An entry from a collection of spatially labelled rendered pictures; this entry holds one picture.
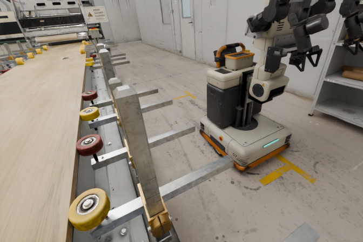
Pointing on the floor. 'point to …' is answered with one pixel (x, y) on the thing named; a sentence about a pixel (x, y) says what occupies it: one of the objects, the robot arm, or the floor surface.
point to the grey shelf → (321, 92)
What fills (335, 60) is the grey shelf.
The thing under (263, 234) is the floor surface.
